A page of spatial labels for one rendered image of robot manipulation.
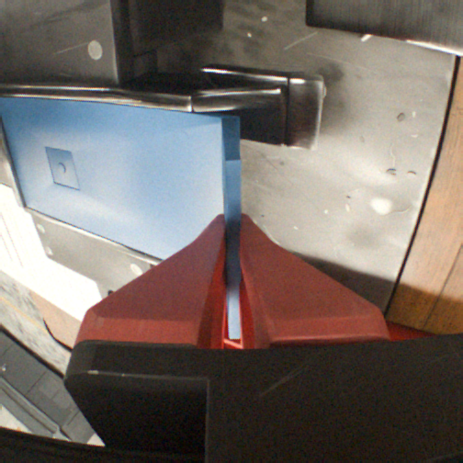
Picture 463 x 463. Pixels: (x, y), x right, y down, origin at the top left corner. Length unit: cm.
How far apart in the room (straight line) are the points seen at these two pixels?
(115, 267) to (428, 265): 18
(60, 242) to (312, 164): 16
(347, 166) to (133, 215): 12
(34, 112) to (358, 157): 17
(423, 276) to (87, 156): 20
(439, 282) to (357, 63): 14
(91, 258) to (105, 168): 8
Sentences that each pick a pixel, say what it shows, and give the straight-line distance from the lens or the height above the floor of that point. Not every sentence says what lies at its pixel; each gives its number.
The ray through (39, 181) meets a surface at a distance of 21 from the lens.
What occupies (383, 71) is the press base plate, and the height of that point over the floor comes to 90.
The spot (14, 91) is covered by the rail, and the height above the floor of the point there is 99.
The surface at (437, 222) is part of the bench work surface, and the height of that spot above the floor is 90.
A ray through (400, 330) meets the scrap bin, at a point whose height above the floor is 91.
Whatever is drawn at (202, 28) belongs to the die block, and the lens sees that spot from 19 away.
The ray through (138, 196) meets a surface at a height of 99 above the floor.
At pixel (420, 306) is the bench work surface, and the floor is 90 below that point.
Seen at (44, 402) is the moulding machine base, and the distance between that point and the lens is 538.
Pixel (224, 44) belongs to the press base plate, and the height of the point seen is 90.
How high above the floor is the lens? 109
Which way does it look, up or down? 45 degrees down
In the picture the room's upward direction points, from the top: 141 degrees counter-clockwise
